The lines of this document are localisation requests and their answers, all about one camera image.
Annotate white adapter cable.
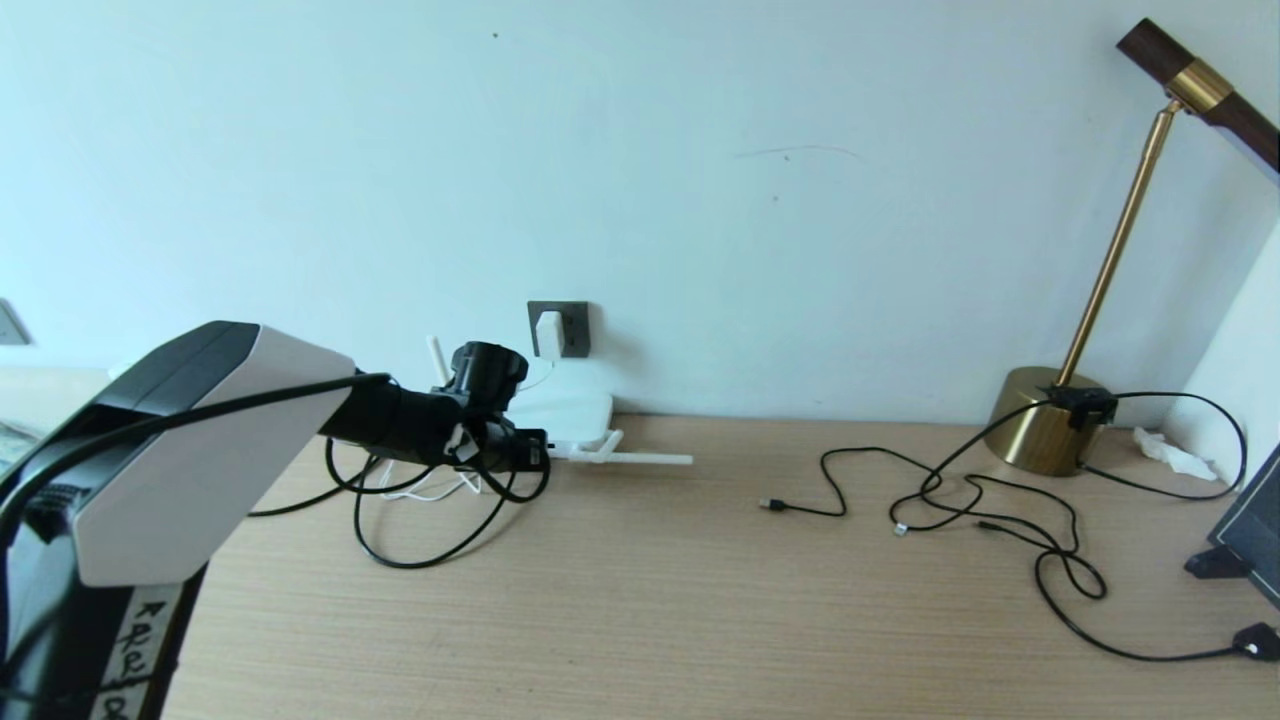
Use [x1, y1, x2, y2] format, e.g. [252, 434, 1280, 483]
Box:
[380, 357, 559, 503]

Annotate black ethernet cable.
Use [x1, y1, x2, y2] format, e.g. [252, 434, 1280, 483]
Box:
[248, 445, 556, 569]

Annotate white router with antennas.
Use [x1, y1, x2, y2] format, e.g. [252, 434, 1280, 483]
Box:
[428, 335, 693, 468]

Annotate beige upholstered furniture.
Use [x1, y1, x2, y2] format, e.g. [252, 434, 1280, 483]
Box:
[0, 366, 111, 436]

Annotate patterned grey fabric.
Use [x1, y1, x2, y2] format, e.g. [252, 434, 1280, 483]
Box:
[0, 422, 46, 471]

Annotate brass desk lamp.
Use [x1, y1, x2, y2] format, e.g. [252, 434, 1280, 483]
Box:
[982, 17, 1280, 476]

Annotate black adapter block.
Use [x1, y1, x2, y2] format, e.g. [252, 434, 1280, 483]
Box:
[1040, 383, 1119, 429]

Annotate crumpled white tissue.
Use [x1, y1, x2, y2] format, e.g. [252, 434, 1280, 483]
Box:
[1132, 425, 1218, 479]

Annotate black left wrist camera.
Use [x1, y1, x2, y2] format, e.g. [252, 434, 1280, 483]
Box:
[448, 342, 529, 416]

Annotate grey wall power socket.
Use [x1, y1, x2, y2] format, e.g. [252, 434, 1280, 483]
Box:
[527, 300, 591, 358]

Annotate black usb cables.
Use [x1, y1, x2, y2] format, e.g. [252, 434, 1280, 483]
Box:
[758, 447, 1108, 601]

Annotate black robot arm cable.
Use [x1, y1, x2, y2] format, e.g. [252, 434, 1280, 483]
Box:
[0, 372, 552, 504]

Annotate black cable with silver tip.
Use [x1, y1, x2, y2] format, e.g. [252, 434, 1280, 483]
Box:
[888, 395, 1063, 536]

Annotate black lamp power cable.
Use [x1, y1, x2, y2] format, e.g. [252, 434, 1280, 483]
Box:
[1077, 390, 1248, 501]

